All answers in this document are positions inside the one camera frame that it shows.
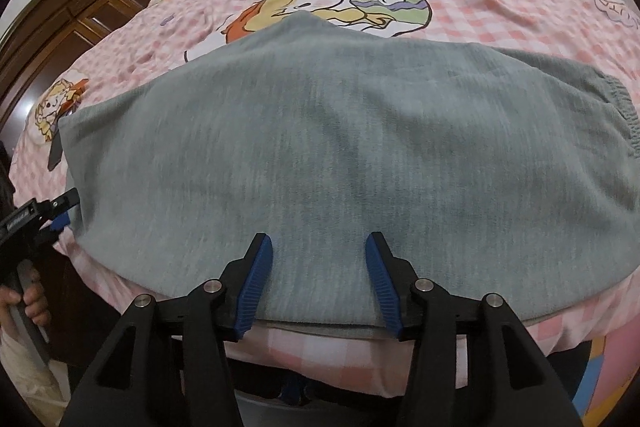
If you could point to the dark wooden headboard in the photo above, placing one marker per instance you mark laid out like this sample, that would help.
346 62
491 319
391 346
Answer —
75 7

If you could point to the black smartphone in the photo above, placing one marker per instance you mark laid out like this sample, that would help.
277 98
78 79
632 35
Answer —
55 152

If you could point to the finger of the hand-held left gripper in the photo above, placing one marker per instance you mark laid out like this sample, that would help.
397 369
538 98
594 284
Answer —
60 224
66 199

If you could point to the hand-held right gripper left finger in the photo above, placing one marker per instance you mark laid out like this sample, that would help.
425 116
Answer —
254 279

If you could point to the person's left forearm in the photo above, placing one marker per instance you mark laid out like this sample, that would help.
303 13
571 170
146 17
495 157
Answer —
25 367

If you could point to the person's left hand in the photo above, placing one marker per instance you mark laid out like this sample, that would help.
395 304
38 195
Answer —
36 302

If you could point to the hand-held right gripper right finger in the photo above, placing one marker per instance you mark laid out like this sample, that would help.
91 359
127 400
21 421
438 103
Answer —
382 284

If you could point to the grey pants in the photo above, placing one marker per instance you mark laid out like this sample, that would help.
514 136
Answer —
325 157

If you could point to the colourful patterned cloth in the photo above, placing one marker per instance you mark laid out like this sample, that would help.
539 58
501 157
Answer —
610 357

